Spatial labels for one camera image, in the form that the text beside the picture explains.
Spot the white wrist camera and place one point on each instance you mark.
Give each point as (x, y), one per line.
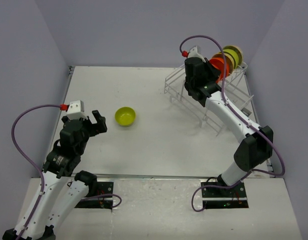
(195, 52)
(76, 110)

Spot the white cutlery holder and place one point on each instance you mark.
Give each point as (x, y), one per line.
(246, 112)

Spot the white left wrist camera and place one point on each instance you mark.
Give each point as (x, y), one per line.
(76, 110)

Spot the lime green bowl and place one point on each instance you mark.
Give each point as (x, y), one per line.
(125, 116)

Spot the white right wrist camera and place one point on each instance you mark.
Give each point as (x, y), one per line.
(195, 52)

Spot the rear tan bowl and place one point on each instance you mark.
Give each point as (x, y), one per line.
(238, 51)

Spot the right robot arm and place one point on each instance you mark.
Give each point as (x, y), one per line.
(254, 141)

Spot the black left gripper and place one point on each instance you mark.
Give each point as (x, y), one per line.
(101, 126)

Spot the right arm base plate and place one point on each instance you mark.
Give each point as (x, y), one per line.
(235, 198)

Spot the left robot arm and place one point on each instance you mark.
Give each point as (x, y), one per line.
(46, 211)

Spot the olive green bowl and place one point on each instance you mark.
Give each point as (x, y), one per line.
(233, 53)

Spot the white wire dish rack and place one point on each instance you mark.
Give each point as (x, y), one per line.
(236, 93)

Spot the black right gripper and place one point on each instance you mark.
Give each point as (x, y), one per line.
(214, 72)

